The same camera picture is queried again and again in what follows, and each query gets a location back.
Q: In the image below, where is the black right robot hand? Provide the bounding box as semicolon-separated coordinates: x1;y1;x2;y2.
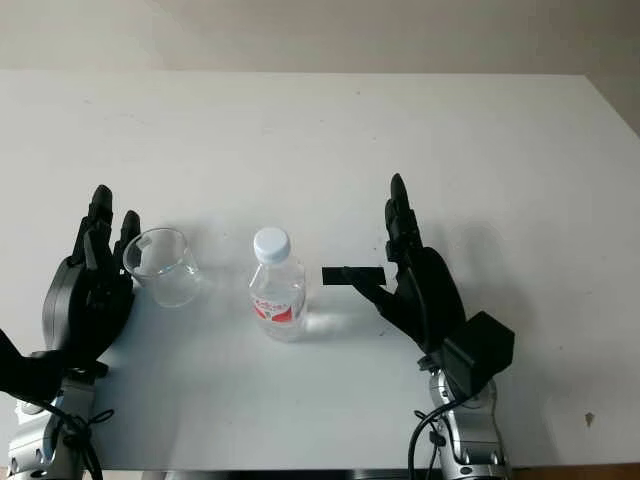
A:
352;173;469;357

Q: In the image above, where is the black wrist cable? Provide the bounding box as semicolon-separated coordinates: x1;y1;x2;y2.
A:
27;392;116;480
407;392;484;480

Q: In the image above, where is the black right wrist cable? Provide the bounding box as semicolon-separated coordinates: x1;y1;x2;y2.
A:
407;392;484;480

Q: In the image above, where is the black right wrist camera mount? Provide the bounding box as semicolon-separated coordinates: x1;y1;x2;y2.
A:
439;310;516;401

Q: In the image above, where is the clear glass beaker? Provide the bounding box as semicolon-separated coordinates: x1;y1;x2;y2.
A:
122;227;204;308

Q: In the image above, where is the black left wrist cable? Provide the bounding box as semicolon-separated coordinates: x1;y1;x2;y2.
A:
27;392;116;480

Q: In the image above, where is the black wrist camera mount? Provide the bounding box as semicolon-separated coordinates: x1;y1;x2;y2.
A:
0;327;110;407
439;310;516;401

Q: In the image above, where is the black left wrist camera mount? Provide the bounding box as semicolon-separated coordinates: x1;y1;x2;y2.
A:
0;327;110;407

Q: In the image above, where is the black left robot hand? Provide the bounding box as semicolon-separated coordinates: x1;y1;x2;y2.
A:
42;184;143;365

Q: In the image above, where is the clear plastic water bottle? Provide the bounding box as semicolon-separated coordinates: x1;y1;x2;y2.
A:
248;226;307;343

